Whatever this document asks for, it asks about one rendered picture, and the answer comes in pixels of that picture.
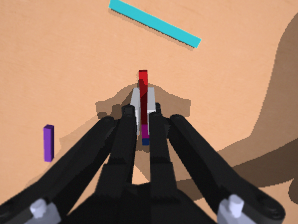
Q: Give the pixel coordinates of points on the purple rod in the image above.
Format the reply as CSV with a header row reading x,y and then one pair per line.
x,y
48,137

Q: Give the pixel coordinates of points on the red rod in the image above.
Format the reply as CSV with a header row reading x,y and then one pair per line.
x,y
143,86

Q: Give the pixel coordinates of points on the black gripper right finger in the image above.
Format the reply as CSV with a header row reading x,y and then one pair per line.
x,y
233,199

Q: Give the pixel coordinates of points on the small blue block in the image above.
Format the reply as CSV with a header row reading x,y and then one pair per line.
x,y
145,141

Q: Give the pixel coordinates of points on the short magenta block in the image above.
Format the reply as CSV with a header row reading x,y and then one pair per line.
x,y
145,131

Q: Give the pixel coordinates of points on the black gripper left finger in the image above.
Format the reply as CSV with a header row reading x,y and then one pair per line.
x,y
52,197

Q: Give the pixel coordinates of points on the turquoise rod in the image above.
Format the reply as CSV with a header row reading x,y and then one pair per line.
x,y
154,22

